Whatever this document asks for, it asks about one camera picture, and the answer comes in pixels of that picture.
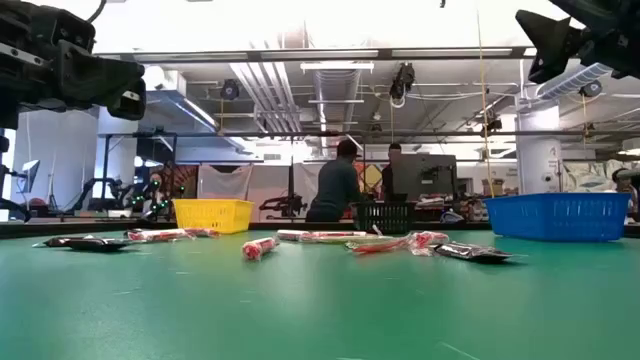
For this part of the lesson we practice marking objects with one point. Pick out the white round column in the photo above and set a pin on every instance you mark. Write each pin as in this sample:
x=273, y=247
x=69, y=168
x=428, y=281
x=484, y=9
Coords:
x=537, y=150

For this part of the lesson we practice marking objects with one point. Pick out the grey computer monitor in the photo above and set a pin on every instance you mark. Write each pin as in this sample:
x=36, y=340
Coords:
x=425, y=175

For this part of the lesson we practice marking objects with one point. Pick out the black plastic basket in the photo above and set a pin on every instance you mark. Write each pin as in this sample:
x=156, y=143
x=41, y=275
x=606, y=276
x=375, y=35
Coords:
x=385, y=217

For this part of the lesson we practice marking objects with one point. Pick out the person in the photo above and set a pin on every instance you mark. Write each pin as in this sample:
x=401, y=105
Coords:
x=387, y=175
x=624, y=182
x=335, y=190
x=156, y=184

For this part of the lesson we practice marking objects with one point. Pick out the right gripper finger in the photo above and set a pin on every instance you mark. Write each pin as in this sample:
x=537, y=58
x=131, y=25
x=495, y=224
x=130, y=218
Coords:
x=550, y=45
x=595, y=10

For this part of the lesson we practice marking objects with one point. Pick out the red white candy roll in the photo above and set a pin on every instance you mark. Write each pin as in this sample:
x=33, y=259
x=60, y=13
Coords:
x=257, y=248

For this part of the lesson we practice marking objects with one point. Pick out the blue plastic basket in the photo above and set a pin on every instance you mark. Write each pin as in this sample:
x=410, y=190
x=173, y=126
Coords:
x=557, y=217

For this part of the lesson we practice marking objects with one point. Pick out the white hanging cloth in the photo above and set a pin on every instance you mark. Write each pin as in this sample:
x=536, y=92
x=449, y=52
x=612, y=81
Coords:
x=225, y=181
x=305, y=180

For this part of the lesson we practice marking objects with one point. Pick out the spiral ceiling duct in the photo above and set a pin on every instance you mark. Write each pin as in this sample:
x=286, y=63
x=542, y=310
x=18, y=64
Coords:
x=570, y=82

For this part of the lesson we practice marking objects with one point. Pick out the ribbed ceiling duct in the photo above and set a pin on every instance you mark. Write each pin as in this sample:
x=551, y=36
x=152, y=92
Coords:
x=336, y=100

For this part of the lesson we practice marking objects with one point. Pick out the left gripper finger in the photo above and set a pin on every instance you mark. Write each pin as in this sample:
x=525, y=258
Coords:
x=132, y=106
x=90, y=80

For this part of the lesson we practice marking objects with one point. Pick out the brown chocolate bar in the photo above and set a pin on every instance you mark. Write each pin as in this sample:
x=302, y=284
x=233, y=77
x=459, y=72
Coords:
x=52, y=242

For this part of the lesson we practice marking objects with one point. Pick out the yellow plastic basket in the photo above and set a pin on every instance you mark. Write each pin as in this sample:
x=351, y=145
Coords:
x=212, y=216

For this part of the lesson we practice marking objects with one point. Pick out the black aluminium table frame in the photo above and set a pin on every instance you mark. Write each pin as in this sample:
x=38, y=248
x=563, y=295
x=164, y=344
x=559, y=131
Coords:
x=285, y=226

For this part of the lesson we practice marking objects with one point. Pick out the black overhead crossbar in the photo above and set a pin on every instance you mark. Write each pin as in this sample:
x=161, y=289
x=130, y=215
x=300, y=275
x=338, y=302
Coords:
x=280, y=54

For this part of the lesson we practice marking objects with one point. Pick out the small tilted monitor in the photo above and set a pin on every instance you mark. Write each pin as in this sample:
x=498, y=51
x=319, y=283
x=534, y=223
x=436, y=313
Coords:
x=31, y=175

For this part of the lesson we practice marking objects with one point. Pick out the cardboard box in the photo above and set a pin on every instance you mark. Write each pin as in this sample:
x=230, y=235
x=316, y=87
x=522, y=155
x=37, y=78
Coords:
x=494, y=187

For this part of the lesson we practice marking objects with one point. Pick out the white square column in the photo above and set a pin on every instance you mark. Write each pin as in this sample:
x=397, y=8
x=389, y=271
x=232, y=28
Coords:
x=117, y=165

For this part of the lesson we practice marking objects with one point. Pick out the black background robot arm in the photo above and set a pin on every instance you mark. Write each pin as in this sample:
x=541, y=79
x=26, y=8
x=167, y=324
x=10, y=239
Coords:
x=285, y=205
x=95, y=187

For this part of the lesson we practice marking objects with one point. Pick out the long red white candy pack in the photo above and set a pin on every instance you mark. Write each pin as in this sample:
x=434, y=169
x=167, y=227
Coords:
x=310, y=234

